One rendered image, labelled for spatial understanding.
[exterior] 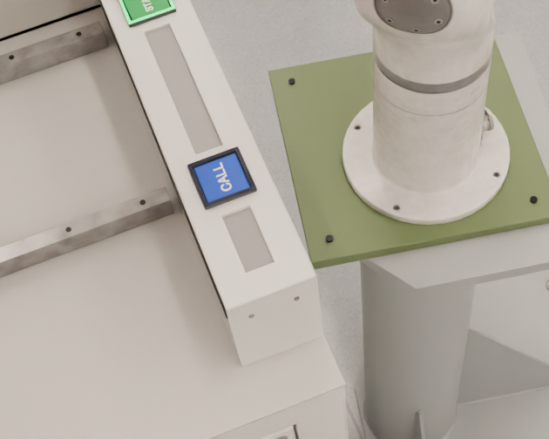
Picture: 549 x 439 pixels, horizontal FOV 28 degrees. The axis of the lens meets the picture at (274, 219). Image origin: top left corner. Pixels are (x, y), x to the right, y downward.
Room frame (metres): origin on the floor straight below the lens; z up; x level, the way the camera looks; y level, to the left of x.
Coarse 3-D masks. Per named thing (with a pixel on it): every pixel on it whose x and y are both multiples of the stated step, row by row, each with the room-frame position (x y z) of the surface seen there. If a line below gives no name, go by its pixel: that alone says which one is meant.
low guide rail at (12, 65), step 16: (80, 32) 0.93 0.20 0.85; (96, 32) 0.93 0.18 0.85; (32, 48) 0.92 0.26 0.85; (48, 48) 0.92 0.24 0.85; (64, 48) 0.92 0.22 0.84; (80, 48) 0.92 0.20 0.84; (96, 48) 0.93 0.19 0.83; (0, 64) 0.91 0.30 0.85; (16, 64) 0.90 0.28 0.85; (32, 64) 0.91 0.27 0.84; (48, 64) 0.91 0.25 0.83; (0, 80) 0.90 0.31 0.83
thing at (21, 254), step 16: (160, 192) 0.68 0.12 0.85; (112, 208) 0.67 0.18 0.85; (128, 208) 0.67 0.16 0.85; (144, 208) 0.66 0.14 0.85; (160, 208) 0.66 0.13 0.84; (64, 224) 0.66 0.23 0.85; (80, 224) 0.66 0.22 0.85; (96, 224) 0.65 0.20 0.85; (112, 224) 0.65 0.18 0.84; (128, 224) 0.66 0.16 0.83; (144, 224) 0.66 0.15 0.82; (32, 240) 0.64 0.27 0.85; (48, 240) 0.64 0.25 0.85; (64, 240) 0.64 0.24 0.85; (80, 240) 0.64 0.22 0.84; (96, 240) 0.65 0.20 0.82; (0, 256) 0.63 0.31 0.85; (16, 256) 0.63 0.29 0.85; (32, 256) 0.63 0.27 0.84; (48, 256) 0.63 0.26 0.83; (0, 272) 0.62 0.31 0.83
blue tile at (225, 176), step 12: (228, 156) 0.63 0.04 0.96; (204, 168) 0.62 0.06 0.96; (216, 168) 0.62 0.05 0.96; (228, 168) 0.62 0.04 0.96; (240, 168) 0.62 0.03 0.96; (204, 180) 0.61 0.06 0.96; (216, 180) 0.61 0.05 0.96; (228, 180) 0.60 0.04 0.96; (240, 180) 0.60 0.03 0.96; (204, 192) 0.60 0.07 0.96; (216, 192) 0.59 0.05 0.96; (228, 192) 0.59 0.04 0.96
